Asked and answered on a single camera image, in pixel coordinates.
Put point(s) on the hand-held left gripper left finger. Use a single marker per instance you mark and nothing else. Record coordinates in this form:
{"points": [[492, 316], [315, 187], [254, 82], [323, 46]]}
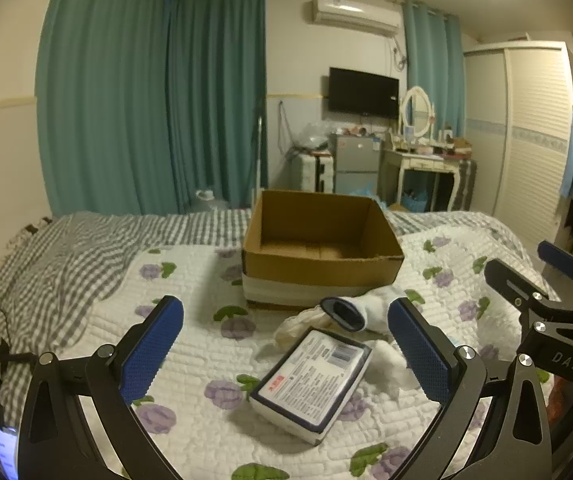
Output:
{"points": [[151, 350]]}

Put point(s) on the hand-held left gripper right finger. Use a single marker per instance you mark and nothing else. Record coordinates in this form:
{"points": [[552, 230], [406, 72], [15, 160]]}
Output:
{"points": [[421, 355]]}

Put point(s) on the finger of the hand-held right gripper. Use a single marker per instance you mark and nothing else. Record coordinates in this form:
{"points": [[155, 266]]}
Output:
{"points": [[508, 280], [558, 257]]}

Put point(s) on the white sock with navy cuff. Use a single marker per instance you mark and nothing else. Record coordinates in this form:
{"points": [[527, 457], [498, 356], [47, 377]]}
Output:
{"points": [[366, 310]]}

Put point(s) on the white tissue pack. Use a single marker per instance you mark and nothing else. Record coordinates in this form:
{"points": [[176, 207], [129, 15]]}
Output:
{"points": [[311, 380]]}

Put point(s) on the cream cloth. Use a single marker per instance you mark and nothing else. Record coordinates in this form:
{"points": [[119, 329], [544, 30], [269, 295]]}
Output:
{"points": [[291, 330]]}

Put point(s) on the cardboard box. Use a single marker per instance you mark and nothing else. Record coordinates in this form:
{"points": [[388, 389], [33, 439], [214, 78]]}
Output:
{"points": [[316, 270]]}

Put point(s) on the white floral quilt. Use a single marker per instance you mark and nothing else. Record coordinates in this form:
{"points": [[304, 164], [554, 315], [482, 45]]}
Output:
{"points": [[206, 320]]}

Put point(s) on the blue bin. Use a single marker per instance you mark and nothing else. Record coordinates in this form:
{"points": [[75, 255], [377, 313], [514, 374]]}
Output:
{"points": [[414, 202]]}

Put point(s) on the grey gingham bed sheet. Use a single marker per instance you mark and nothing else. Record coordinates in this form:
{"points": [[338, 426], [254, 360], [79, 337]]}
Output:
{"points": [[56, 270]]}

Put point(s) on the white louvred wardrobe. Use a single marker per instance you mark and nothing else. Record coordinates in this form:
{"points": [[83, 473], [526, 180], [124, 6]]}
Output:
{"points": [[531, 135]]}

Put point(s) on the white dressing table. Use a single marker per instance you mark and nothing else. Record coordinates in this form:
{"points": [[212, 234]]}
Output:
{"points": [[416, 165]]}

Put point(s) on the clear water jug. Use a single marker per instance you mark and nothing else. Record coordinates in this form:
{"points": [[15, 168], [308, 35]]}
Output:
{"points": [[209, 202]]}

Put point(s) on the smartphone with lit screen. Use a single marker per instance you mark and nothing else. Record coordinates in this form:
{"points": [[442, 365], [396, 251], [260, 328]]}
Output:
{"points": [[4, 450]]}

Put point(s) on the white oval mirror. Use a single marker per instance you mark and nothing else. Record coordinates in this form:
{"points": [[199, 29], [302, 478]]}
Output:
{"points": [[416, 110]]}

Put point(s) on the small silver fridge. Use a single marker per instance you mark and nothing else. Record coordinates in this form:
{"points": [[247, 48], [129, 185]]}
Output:
{"points": [[356, 160]]}

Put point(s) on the white suitcase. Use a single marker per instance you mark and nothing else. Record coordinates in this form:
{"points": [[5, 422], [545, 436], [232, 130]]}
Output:
{"points": [[311, 172]]}

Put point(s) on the white standing pole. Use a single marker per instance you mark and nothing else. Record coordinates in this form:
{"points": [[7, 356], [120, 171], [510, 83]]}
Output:
{"points": [[259, 160]]}

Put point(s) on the teal curtain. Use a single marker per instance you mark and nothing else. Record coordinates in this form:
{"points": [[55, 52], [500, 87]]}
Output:
{"points": [[216, 90], [101, 90], [434, 70]]}

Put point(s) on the clear plastic bag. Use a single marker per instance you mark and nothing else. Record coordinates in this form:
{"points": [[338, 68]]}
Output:
{"points": [[314, 135]]}

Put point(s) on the white air conditioner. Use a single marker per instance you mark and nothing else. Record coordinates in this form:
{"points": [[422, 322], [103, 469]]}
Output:
{"points": [[354, 15]]}

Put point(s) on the black wall television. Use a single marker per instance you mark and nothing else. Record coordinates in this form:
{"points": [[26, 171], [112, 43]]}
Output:
{"points": [[364, 91]]}

